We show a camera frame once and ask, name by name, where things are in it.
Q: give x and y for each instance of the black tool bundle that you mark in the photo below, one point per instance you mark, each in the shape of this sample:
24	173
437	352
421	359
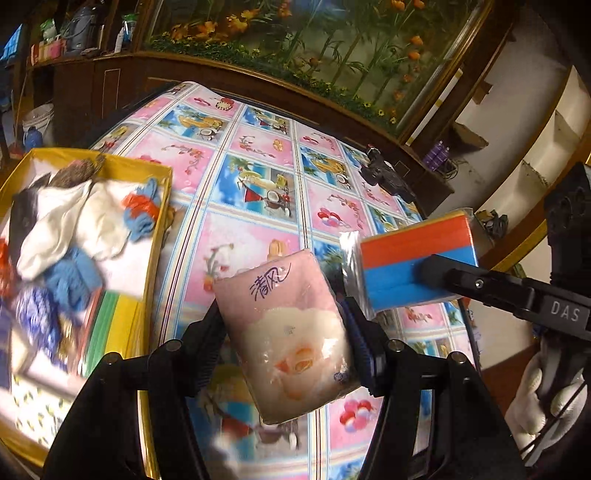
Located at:
491	224

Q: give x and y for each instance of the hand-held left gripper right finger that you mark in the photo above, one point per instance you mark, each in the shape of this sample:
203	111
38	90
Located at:
361	344

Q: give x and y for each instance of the orange blue sponge pack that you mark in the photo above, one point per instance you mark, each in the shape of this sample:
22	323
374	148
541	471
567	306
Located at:
406	258

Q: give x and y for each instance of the flower painted glass panel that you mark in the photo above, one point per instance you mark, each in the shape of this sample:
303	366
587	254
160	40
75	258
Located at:
323	41

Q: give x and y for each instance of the white cloth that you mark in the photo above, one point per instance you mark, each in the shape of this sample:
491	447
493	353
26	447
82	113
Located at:
69	221

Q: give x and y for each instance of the black flat tool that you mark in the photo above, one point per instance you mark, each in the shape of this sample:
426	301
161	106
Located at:
385	177

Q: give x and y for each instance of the white bucket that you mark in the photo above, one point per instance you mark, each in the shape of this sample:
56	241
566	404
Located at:
39	121

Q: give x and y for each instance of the dark patterned cloth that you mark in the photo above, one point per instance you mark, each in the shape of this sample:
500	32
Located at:
76	174

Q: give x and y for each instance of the wooden cabinet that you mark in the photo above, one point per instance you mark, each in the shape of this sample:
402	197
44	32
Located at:
115	87

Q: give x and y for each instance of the white rolled paper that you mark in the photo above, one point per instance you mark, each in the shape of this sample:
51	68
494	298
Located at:
436	106

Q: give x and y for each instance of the black cloth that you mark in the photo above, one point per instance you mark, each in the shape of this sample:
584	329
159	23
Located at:
23	207

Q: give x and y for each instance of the blue white tissue pack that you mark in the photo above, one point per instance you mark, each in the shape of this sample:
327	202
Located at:
37	309

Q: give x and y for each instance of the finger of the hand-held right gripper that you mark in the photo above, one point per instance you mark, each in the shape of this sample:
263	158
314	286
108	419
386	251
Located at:
461	279

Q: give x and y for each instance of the purple spray can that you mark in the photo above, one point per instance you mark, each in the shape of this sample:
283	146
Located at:
431	154
443	157

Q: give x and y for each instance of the blue cloth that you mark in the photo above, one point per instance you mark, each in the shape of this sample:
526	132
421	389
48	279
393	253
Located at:
143	217

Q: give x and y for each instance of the pink tissue pack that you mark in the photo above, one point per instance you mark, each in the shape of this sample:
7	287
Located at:
286	323

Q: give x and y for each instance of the yellow green sponge pack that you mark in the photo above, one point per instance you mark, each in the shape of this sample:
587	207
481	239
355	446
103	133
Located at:
113	318

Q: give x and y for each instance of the pink box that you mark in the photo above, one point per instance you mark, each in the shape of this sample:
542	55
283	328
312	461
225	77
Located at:
46	50

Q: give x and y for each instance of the printed tablecloth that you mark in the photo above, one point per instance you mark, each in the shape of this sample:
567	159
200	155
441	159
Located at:
258	194

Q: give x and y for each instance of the yellow cardboard box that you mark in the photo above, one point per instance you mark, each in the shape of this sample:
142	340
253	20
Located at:
159	194

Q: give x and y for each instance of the person's right hand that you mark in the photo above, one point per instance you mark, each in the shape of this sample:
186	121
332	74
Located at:
531	406

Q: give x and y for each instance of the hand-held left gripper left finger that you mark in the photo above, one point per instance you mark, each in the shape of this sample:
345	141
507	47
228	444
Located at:
203	341

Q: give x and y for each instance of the blue bottle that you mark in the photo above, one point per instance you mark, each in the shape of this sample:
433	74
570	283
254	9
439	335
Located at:
33	138

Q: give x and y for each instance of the white bottle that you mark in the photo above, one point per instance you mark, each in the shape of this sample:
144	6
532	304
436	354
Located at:
119	39

